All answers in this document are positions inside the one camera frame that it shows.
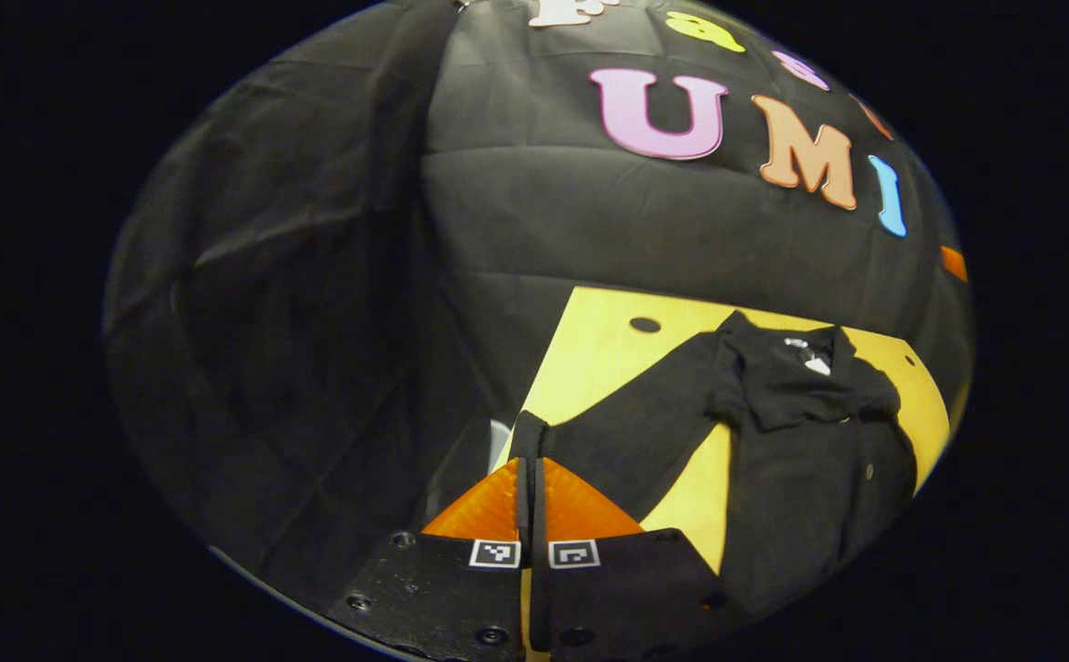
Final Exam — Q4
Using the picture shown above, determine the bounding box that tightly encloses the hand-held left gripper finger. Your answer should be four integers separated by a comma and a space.
534, 457, 746, 662
327, 457, 535, 662

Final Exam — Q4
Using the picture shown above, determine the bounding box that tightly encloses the black button-up garment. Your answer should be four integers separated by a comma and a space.
508, 311, 919, 617

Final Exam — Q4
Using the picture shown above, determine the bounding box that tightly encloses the black backdrop cloth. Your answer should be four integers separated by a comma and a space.
102, 0, 976, 589

